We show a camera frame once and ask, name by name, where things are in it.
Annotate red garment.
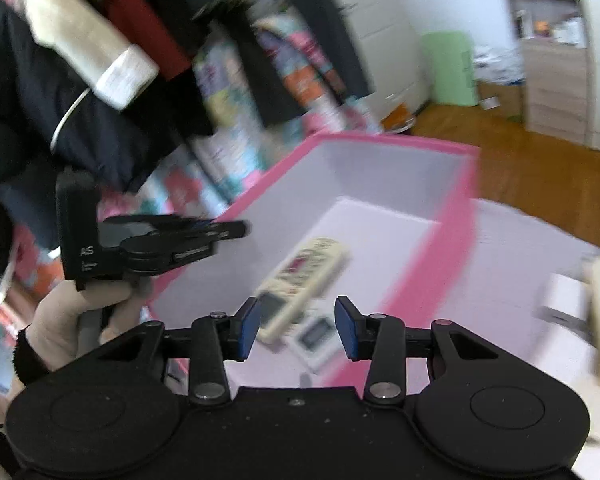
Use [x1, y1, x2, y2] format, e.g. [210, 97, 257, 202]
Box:
[100, 0, 193, 81]

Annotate black jacket with white piping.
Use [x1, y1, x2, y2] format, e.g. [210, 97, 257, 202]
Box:
[0, 0, 216, 306]

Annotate white digital timer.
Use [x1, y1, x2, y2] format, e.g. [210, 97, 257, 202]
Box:
[282, 310, 343, 373]

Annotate person's left hand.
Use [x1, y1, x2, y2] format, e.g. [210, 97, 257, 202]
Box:
[29, 277, 148, 386]

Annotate green folded stool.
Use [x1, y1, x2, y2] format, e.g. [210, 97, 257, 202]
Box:
[420, 30, 481, 108]

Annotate cream remote control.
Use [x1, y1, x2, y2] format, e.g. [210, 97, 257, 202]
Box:
[255, 237, 353, 346]

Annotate black ruffled garment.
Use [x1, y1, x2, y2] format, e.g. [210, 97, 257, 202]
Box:
[190, 0, 302, 128]

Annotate plastic bag of tissue packs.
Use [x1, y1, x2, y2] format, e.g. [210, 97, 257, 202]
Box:
[472, 47, 526, 86]

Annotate cardboard box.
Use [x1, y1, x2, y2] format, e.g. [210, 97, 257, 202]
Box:
[475, 80, 526, 121]

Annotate wooden shelf cabinet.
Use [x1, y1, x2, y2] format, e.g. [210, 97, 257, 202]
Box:
[497, 0, 593, 148]

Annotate white door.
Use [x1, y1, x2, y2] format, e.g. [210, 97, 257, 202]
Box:
[310, 0, 431, 111]

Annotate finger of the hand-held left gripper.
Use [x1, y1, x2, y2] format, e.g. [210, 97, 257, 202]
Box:
[120, 220, 252, 278]
[101, 214, 217, 241]

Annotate dark trash bin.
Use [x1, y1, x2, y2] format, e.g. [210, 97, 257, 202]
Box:
[380, 102, 418, 136]

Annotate cream coat with white cuff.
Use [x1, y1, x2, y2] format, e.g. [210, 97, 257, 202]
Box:
[10, 0, 160, 111]

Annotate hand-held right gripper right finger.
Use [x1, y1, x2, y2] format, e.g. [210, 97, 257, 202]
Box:
[333, 296, 501, 407]

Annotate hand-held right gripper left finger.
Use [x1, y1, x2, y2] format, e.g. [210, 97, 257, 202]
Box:
[97, 296, 259, 407]

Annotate pink storage box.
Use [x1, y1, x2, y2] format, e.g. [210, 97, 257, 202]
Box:
[145, 132, 482, 388]

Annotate small white box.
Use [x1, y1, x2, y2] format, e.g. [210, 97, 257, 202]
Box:
[537, 272, 598, 348]

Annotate dark grey coat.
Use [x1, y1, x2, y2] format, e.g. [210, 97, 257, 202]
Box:
[260, 0, 373, 98]

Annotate hanging clothes on rack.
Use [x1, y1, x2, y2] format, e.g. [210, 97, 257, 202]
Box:
[0, 0, 386, 341]

